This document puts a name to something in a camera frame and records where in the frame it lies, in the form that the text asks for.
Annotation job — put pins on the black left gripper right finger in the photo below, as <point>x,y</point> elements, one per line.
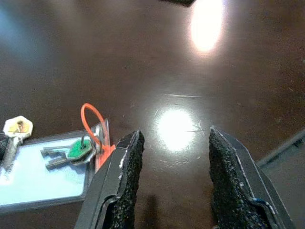
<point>240,183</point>

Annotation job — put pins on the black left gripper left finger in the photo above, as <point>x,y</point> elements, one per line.
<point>119,181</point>

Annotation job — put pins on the silver key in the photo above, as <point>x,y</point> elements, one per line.
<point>69,160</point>

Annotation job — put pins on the green-headed key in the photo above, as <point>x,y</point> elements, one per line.
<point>71,149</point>

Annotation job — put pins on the orange plastic loop tag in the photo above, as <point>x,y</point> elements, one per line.
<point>93,124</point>

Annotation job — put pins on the clear plastic badge holder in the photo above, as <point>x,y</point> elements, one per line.
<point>43,176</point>

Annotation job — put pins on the cream-headed key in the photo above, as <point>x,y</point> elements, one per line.
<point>16,133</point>

